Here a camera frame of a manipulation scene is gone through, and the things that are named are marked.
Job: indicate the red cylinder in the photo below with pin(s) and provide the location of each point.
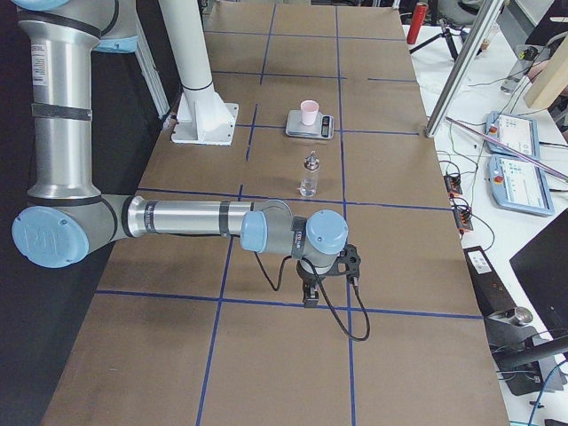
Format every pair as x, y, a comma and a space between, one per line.
418, 17

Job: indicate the lower orange connector block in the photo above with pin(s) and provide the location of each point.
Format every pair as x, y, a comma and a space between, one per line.
462, 219

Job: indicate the aluminium frame post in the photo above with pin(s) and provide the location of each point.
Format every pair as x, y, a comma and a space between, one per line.
487, 15

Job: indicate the wooden beam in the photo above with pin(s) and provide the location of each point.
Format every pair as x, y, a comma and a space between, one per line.
551, 81

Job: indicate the teach pendant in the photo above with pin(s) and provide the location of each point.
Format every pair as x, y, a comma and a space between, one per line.
514, 131
519, 186

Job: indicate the black box with label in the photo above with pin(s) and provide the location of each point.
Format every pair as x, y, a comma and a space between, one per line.
492, 295

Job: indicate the upper teach pendant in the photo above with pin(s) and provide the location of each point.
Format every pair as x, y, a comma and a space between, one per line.
514, 131

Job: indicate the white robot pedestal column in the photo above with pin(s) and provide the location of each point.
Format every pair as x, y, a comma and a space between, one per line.
203, 118

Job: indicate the metal clamp stand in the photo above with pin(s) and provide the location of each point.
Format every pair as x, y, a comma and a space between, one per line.
526, 358

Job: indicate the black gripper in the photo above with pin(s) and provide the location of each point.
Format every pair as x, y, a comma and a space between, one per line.
309, 281

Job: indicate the lower teach pendant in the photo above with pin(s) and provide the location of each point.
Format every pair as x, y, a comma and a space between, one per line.
519, 186

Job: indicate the black monitor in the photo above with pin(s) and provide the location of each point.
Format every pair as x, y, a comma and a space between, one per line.
541, 270

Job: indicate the orange connector block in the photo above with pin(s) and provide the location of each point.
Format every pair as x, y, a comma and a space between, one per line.
462, 219
453, 185

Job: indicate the silver kitchen scale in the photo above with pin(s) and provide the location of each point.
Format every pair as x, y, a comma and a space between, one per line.
323, 127

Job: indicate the clear glass sauce bottle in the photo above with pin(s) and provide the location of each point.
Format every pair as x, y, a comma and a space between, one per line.
309, 182

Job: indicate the thin metal rod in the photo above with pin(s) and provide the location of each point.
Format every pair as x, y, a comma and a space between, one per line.
487, 138

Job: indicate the upper orange connector block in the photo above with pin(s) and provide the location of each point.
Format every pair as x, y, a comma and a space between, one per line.
453, 185

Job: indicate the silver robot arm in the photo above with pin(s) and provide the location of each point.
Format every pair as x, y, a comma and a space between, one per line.
68, 217

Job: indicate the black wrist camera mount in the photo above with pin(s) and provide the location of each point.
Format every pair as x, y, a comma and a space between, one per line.
347, 263

